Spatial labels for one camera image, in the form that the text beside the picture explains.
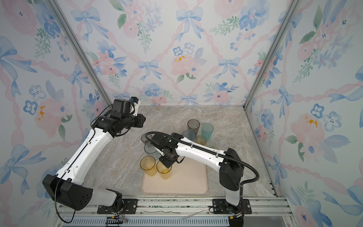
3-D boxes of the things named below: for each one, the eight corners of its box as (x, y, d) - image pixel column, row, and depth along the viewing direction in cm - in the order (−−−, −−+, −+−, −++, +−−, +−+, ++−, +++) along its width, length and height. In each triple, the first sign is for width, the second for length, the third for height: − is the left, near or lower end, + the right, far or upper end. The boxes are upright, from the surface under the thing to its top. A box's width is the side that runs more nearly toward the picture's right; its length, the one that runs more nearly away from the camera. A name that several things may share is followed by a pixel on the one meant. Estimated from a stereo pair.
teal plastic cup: (201, 141, 102) (203, 132, 93) (200, 132, 106) (202, 123, 98) (211, 141, 102) (214, 132, 93) (210, 132, 107) (213, 123, 98)
